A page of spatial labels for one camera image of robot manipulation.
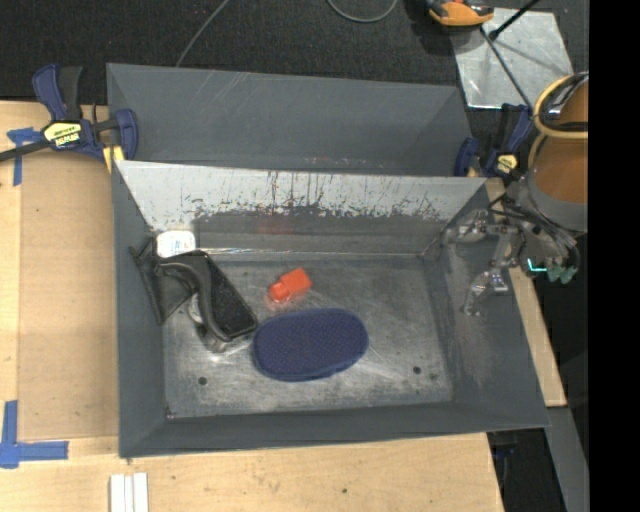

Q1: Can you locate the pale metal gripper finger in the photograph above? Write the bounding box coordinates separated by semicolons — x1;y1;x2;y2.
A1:
440;208;491;245
462;269;510;318

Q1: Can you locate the dark blue dotted slipper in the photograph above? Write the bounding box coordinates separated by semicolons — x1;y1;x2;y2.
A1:
251;307;371;383

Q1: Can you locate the orange-red toy block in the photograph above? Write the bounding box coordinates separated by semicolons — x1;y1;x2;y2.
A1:
267;267;314;305

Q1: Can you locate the grey metal bin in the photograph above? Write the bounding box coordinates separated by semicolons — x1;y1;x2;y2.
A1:
105;62;552;459

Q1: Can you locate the white printed packet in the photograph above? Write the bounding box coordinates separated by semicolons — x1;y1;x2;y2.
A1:
155;229;197;259

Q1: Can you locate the pale wood board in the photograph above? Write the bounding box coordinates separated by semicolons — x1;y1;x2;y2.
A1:
17;149;569;444

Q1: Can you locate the black handled brush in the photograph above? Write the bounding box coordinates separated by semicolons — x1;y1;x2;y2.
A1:
128;238;260;345

